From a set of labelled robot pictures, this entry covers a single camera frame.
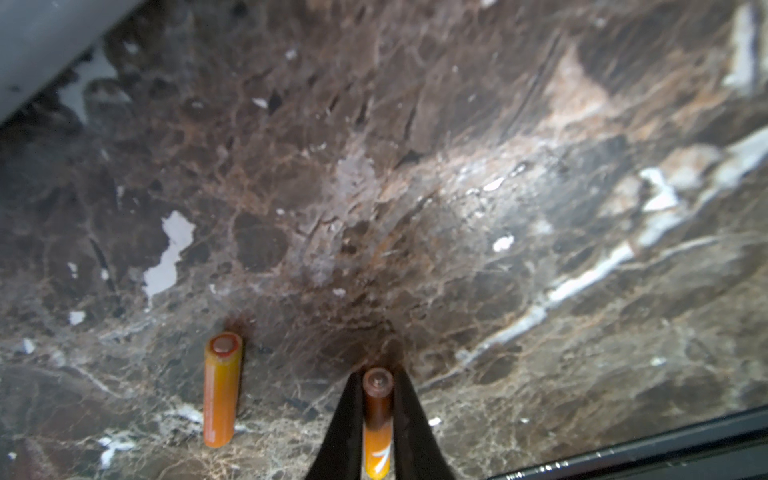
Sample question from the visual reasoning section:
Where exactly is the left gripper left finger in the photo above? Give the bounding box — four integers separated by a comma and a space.
305, 371, 364, 480

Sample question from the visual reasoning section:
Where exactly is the orange aa battery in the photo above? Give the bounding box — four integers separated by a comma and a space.
362, 367, 394, 479
203, 332, 243, 448

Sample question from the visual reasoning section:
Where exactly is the black front mounting rail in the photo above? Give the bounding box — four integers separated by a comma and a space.
498, 406, 767, 480

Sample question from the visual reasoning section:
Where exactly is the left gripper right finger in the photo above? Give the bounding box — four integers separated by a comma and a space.
393, 369, 455, 480

